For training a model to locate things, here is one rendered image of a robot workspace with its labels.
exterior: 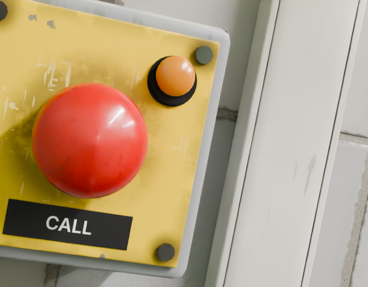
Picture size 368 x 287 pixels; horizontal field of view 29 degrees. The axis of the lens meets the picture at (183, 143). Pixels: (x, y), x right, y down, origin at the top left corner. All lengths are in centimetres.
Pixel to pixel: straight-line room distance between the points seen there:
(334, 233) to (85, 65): 18
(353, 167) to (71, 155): 19
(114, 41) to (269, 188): 12
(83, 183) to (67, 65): 5
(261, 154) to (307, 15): 7
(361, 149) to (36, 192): 18
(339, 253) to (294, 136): 7
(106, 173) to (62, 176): 1
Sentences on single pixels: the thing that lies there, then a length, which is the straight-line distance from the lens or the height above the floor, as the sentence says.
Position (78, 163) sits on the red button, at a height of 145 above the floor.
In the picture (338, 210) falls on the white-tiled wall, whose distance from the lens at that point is 38.
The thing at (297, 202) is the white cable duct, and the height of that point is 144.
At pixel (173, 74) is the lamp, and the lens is 26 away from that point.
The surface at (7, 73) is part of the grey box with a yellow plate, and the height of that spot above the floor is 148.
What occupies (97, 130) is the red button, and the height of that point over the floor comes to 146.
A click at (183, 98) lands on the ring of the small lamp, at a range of 27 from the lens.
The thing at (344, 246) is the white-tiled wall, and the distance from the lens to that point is 39.
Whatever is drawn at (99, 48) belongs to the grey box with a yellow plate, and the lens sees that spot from 26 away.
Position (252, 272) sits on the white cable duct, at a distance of 35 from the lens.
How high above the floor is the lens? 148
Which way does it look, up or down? 3 degrees down
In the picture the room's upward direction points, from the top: 11 degrees clockwise
